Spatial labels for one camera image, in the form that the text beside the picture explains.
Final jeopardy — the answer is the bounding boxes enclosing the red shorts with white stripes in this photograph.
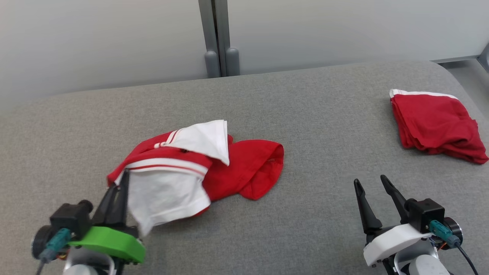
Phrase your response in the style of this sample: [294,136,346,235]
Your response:
[389,88,489,165]

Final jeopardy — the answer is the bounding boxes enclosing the grey partition post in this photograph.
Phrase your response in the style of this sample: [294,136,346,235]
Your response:
[198,0,241,78]

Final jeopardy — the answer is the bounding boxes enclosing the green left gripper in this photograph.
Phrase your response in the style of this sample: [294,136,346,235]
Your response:
[68,170,147,265]

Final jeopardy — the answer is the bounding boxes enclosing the grey fabric sofa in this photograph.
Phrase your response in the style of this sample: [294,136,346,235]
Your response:
[0,60,489,275]

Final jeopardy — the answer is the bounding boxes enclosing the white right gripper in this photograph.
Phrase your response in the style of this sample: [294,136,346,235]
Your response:
[353,174,434,268]

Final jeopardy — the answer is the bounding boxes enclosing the black left cable teal plug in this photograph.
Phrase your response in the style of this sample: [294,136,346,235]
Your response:
[35,228,72,275]

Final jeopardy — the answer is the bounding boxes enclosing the red and white shirt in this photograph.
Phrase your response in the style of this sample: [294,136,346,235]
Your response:
[107,120,285,238]

